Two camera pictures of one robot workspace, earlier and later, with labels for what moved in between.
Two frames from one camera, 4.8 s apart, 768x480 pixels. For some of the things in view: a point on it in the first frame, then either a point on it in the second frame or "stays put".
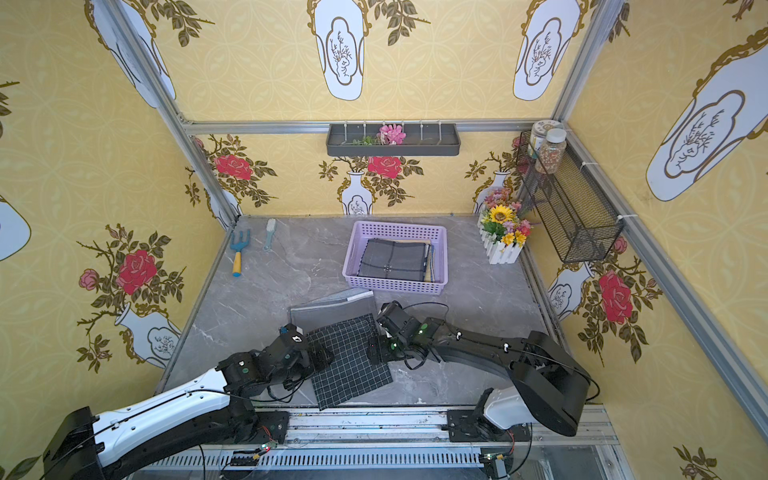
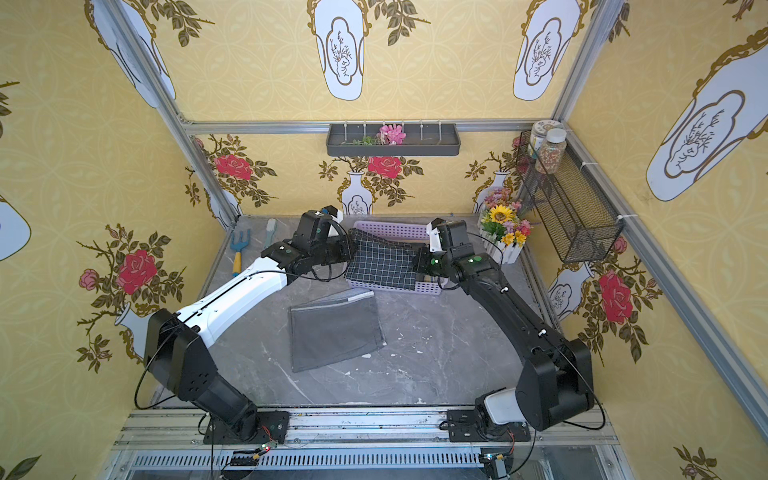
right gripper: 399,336 → 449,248
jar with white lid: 552,152 stays put
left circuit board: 243,460 stays put
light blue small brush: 270,228 stays put
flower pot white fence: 503,233 stays put
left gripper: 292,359 → 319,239
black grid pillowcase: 351,374 → 381,261
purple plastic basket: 397,230 stays put
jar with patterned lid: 539,134 stays put
